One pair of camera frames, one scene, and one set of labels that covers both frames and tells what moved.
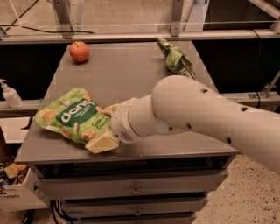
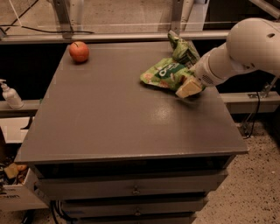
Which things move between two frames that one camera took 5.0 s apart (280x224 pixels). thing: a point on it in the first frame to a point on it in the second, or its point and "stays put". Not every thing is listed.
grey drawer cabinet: (153, 179) stays put
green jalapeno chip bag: (175, 59) to (183, 51)
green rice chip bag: (75, 114) to (169, 74)
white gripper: (120, 122) to (201, 73)
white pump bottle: (13, 100) stays put
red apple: (79, 52) stays put
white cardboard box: (20, 190) stays put
